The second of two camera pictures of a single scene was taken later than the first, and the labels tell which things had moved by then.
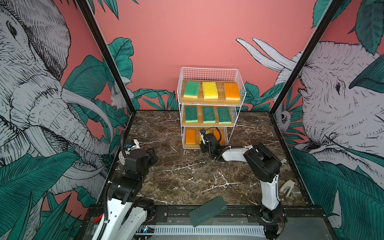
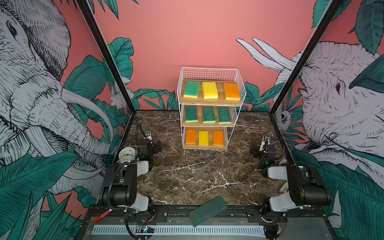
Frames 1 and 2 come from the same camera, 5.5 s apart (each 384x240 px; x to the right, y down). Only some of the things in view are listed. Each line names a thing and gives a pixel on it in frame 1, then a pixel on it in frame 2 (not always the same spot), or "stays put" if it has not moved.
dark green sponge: x=191 y=115 stays put
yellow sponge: x=210 y=91 stays put
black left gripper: x=151 y=156 → x=155 y=146
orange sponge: x=190 y=136 stays put
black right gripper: x=202 y=145 → x=257 y=151
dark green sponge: x=209 y=115 stays put
